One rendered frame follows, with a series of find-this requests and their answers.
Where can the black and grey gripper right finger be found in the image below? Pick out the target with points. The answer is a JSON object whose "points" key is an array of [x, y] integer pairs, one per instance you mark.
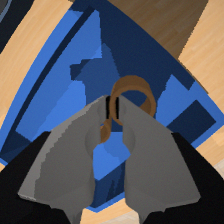
{"points": [[166, 173]]}

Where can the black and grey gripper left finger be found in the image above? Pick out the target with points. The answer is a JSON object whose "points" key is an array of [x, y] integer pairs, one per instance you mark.
{"points": [[55, 170]]}

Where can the bronze bushing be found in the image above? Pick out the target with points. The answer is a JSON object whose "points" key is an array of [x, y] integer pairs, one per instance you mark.
{"points": [[106, 129], [132, 82]]}

